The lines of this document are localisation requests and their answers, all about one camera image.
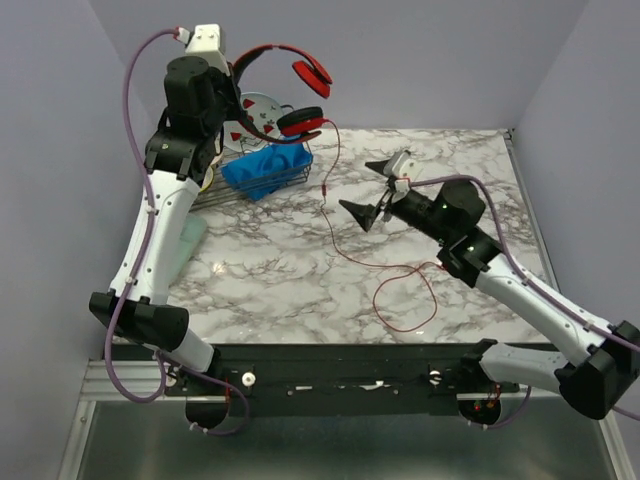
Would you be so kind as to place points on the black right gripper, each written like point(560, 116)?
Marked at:
point(385, 198)

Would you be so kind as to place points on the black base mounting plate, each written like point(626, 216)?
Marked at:
point(271, 380)

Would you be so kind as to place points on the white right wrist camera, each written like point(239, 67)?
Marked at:
point(403, 168)

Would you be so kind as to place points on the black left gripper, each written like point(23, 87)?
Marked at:
point(219, 77)

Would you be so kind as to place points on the blue cloth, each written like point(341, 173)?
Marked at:
point(261, 173)

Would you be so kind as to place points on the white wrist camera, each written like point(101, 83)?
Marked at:
point(403, 168)
point(208, 42)

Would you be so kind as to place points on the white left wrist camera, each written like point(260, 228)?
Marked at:
point(208, 42)

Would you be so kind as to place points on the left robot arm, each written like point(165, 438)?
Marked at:
point(200, 96)

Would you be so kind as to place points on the red black headphones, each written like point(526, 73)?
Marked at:
point(301, 123)

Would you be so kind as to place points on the aluminium frame rail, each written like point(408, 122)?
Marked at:
point(112, 438)

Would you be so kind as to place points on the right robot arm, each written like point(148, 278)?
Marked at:
point(596, 361)

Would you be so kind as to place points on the black wire dish rack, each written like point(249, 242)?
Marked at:
point(220, 192)

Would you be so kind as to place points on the patterned yellow centre bowl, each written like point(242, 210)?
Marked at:
point(208, 179)

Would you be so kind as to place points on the light green dish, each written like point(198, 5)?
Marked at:
point(190, 237)

